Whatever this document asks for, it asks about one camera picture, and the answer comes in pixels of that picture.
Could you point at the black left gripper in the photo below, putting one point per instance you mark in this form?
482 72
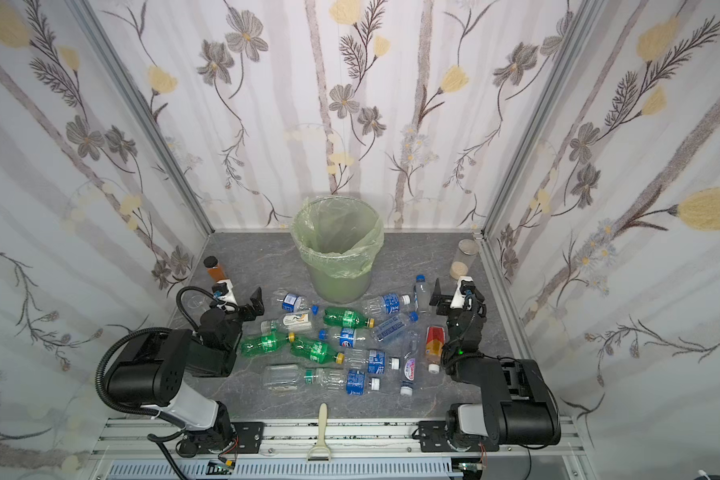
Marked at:
246 308

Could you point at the red label bottle white cap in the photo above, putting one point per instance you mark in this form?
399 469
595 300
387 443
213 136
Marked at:
435 341

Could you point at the clear bottle cream label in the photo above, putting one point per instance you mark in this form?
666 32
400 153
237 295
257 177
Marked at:
295 322

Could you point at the clear bottle light blue label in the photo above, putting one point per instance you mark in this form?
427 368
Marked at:
394 326

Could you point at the clear bottle blue label white cap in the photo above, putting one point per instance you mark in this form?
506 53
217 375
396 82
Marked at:
387 304

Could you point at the clear bottle green cap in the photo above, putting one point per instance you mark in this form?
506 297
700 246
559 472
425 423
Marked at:
286 377

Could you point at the clear bottle pink blue label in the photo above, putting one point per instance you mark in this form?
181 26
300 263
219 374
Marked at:
409 364

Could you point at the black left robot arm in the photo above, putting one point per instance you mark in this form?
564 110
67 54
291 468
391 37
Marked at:
143 372

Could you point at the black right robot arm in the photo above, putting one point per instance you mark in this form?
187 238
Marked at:
516 406

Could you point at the mesh bin with green liner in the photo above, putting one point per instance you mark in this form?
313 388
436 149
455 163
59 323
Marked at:
338 239

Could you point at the brown spice jar black lid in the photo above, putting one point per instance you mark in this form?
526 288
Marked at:
214 268

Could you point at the small clear glass cup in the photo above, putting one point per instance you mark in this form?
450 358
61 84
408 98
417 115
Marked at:
194 300

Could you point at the green bottle yellow cap lower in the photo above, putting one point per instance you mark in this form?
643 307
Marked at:
316 351

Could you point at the green bottle yellow cap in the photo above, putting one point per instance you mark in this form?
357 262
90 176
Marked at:
347 318
316 351

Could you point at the green bottle yellow cap upper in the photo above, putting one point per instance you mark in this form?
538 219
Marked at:
347 318

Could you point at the clear bottle blue label bottom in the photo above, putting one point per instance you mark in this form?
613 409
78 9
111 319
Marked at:
352 382

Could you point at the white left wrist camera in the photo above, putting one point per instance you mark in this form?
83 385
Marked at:
223 292

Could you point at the cream handled peeler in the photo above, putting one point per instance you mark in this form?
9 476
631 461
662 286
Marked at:
321 451

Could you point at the white perforated cable duct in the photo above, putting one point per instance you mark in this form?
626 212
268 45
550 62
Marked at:
389 468

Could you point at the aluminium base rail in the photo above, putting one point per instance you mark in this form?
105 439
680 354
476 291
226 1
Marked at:
381 438

